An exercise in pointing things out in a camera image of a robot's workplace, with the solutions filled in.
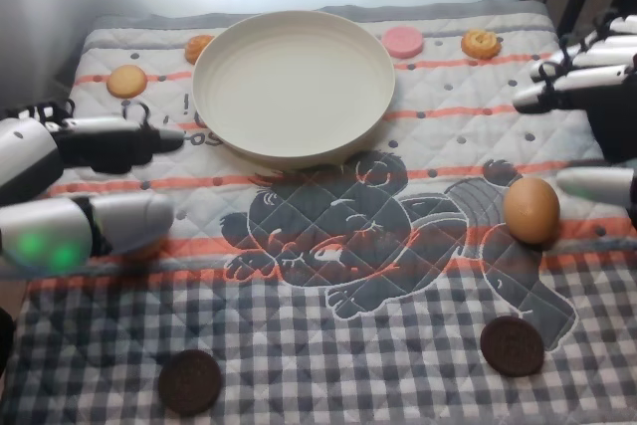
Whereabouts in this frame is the yellow swirl butter cookie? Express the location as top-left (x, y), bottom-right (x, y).
top-left (460, 28), bottom-right (502, 59)

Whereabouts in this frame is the orange flower-shaped cookie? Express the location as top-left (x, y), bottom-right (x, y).
top-left (184, 34), bottom-right (216, 66)

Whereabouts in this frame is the grey quilt with bear print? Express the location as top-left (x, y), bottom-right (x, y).
top-left (0, 1), bottom-right (631, 425)

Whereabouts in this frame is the pink round cookie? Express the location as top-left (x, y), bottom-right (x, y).
top-left (381, 25), bottom-right (425, 60)

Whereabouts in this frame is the cream round plate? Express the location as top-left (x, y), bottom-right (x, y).
top-left (191, 10), bottom-right (397, 169)

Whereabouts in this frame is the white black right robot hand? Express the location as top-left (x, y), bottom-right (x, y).
top-left (512, 6), bottom-right (637, 211)

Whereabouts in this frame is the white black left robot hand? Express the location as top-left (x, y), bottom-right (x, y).
top-left (0, 101), bottom-right (186, 278)

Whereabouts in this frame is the dark chocolate sandwich cookie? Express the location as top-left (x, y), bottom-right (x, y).
top-left (479, 316), bottom-right (546, 378)
top-left (157, 348), bottom-right (223, 417)

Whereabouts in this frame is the round plain yellow biscuit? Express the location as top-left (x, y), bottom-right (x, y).
top-left (106, 65), bottom-right (149, 99)

